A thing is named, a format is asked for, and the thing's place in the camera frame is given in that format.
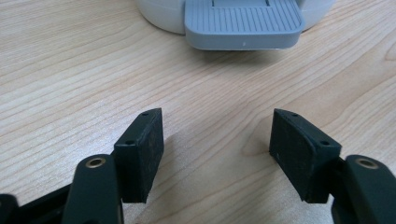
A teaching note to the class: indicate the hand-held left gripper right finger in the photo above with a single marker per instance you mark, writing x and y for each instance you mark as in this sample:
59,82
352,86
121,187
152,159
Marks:
299,155

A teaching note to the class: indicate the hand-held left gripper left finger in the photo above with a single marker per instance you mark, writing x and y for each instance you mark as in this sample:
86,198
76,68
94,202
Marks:
141,155

